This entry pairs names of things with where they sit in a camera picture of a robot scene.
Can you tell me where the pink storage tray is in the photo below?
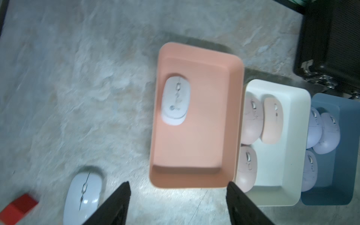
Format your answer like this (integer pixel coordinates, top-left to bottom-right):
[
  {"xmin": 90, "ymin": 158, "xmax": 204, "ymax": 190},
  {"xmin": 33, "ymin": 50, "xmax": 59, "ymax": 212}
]
[{"xmin": 149, "ymin": 42, "xmax": 245, "ymax": 188}]

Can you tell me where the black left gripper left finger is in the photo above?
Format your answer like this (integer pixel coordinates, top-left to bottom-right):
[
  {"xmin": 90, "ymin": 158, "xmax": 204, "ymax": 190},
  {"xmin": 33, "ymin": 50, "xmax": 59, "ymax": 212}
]
[{"xmin": 84, "ymin": 181, "xmax": 131, "ymax": 225}]

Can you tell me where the purple mouse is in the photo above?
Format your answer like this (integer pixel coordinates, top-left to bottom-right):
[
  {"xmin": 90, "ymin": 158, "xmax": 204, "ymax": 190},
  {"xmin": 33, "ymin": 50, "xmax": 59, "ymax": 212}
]
[
  {"xmin": 313, "ymin": 112, "xmax": 340, "ymax": 155},
  {"xmin": 306, "ymin": 107, "xmax": 323, "ymax": 149},
  {"xmin": 301, "ymin": 150, "xmax": 318, "ymax": 192}
]

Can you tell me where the cream storage tray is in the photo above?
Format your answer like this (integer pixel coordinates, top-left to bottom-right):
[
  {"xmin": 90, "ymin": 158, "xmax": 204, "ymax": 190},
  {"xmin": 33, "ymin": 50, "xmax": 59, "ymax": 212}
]
[{"xmin": 238, "ymin": 79, "xmax": 311, "ymax": 206}]

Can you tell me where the blue storage tray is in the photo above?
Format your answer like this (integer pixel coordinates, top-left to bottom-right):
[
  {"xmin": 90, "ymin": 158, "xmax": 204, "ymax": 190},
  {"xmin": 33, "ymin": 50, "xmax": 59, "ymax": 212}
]
[{"xmin": 301, "ymin": 93, "xmax": 360, "ymax": 206}]

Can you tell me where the red small cube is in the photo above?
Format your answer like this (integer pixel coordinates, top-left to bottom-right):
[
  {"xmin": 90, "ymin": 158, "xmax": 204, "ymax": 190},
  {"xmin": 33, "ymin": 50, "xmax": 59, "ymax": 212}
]
[{"xmin": 1, "ymin": 194, "xmax": 38, "ymax": 225}]

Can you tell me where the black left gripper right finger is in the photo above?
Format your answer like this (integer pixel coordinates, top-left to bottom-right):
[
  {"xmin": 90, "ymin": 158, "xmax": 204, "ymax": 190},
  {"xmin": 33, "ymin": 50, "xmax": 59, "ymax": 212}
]
[{"xmin": 226, "ymin": 181, "xmax": 274, "ymax": 225}]

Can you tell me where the pale blue white mouse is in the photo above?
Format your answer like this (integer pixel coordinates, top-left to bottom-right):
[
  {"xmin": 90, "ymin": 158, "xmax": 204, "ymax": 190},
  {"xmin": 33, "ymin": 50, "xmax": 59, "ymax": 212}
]
[{"xmin": 63, "ymin": 172, "xmax": 103, "ymax": 225}]

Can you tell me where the white mouse with logo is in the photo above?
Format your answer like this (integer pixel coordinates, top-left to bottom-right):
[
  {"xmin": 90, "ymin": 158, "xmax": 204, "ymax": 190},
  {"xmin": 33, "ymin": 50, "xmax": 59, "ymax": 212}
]
[{"xmin": 161, "ymin": 76, "xmax": 191, "ymax": 126}]

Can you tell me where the black ribbed briefcase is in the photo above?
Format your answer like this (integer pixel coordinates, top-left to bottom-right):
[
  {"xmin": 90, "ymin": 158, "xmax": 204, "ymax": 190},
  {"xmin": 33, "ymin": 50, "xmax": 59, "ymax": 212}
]
[{"xmin": 293, "ymin": 0, "xmax": 360, "ymax": 99}]

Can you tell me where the pink mouse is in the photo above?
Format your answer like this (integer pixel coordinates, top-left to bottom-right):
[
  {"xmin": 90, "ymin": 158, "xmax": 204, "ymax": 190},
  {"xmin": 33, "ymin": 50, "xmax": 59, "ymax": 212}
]
[
  {"xmin": 241, "ymin": 96, "xmax": 264, "ymax": 145},
  {"xmin": 235, "ymin": 146, "xmax": 258, "ymax": 193}
]

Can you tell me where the peach mouse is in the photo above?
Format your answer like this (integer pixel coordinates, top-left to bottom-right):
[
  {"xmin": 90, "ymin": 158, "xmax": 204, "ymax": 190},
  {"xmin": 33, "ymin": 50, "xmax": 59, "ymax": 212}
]
[{"xmin": 261, "ymin": 97, "xmax": 284, "ymax": 144}]

